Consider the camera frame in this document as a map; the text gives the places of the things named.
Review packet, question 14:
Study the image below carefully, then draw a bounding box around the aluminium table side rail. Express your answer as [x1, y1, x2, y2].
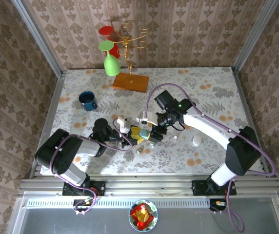
[28, 70, 68, 180]
[231, 67, 277, 178]

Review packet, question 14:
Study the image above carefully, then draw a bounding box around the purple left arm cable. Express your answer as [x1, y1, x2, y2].
[49, 118, 134, 215]

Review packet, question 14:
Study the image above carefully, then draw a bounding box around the grey metal shelf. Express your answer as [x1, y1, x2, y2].
[6, 191, 279, 234]

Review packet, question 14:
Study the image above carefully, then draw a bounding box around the red foil candy wrapper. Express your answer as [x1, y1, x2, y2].
[130, 203, 155, 230]

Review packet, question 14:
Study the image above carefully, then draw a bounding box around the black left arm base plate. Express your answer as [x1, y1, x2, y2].
[61, 179, 106, 197]

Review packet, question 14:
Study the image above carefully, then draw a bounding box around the white oval earbud case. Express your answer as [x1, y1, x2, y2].
[192, 135, 203, 147]

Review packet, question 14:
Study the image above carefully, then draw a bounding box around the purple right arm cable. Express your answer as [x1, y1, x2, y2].
[141, 83, 277, 233]

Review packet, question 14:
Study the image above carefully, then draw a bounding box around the gold wire rack wooden base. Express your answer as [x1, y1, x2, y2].
[112, 21, 150, 94]

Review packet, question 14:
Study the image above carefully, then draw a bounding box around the gold foil candy wrapper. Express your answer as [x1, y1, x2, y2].
[135, 209, 149, 221]

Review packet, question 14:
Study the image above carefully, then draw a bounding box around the thin black cable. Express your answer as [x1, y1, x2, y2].
[170, 121, 187, 132]

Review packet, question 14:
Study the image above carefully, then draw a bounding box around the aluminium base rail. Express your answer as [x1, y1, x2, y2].
[17, 173, 279, 197]

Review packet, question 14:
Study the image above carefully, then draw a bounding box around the black connector with wires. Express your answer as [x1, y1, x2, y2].
[73, 198, 97, 215]
[209, 198, 228, 212]

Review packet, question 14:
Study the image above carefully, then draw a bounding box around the dark blue mug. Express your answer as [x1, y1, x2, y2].
[78, 91, 98, 112]

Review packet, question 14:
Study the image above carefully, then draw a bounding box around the red plastic wine glass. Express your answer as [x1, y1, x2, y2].
[98, 25, 120, 59]

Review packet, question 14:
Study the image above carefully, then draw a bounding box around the green plastic wine glass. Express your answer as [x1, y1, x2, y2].
[98, 40, 121, 77]

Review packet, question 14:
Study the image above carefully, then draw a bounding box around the perforated metal cable duct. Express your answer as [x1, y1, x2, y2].
[26, 197, 210, 209]

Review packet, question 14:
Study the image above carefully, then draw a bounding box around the aluminium frame post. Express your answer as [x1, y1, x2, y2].
[232, 0, 277, 74]
[10, 0, 64, 78]

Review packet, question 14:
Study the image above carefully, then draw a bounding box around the patterned ceramic bowl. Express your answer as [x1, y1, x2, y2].
[128, 199, 159, 231]

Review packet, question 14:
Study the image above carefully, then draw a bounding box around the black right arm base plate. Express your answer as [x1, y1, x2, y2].
[192, 179, 238, 197]

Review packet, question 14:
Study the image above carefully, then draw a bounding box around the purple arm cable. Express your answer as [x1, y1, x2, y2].
[141, 83, 277, 233]
[49, 118, 134, 215]

